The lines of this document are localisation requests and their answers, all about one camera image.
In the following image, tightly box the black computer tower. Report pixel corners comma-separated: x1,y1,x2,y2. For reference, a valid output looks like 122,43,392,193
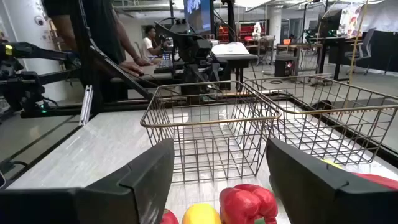
274,55,299,78

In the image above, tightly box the yellow cable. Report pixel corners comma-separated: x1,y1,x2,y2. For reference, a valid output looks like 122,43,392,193
341,0,370,110

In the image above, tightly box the black desk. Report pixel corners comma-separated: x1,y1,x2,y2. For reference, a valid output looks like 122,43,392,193
317,36,366,82

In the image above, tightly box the bronze wire basket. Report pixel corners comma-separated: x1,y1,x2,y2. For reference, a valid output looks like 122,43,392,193
244,74,398,166
139,80,282,185

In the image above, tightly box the black pole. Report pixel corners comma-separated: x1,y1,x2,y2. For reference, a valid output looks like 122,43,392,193
226,0,238,44

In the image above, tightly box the large display screen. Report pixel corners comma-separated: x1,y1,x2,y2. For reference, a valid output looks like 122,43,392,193
183,0,215,35

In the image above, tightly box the red shelf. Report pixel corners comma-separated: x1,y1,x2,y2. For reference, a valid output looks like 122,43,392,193
238,21,269,43

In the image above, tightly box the small yellow-orange fruit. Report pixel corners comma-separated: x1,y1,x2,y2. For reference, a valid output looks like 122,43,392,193
323,159,343,170

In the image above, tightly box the white figure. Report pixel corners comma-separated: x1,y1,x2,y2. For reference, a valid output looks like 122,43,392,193
252,21,263,40

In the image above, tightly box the floral cloth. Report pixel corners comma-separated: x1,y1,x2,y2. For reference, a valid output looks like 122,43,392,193
337,2,363,39

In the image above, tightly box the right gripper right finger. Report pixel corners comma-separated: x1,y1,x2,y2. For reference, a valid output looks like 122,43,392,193
266,138,398,224

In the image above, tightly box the dark grey desk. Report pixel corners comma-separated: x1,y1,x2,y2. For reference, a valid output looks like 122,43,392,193
110,72,175,84

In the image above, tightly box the red bell pepper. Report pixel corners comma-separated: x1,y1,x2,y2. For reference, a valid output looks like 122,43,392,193
219,184,279,224

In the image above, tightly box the silver aluminium bracket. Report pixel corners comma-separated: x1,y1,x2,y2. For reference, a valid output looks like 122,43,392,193
79,84,94,127

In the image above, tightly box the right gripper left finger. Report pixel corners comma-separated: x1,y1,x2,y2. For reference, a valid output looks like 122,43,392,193
0,138,175,224

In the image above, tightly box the white box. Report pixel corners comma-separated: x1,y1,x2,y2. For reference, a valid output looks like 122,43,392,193
211,42,250,57

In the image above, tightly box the black partition panel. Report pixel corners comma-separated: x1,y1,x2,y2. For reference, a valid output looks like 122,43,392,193
363,30,398,74

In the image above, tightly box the black keyboard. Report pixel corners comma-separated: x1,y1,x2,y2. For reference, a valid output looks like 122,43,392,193
154,58,174,74

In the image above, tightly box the black side table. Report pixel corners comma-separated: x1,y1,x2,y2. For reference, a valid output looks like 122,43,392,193
214,54,259,91

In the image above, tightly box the long red chili pepper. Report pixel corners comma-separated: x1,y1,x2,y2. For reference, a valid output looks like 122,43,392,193
353,172,398,191

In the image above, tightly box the yellow lemon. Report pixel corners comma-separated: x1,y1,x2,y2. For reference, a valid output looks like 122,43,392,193
182,203,222,224

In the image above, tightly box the red apple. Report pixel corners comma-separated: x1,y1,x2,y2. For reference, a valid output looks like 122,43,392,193
160,208,180,224

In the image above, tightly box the grey curtain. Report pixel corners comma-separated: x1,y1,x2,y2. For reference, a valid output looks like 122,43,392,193
360,0,398,34

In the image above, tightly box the person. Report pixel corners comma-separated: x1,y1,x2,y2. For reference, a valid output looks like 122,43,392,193
140,25,165,65
42,0,154,77

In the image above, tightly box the wooden table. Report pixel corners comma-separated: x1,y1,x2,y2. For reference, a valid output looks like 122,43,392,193
275,42,324,67

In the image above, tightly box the grey office chair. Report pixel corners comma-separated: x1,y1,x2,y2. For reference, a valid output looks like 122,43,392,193
344,27,377,76

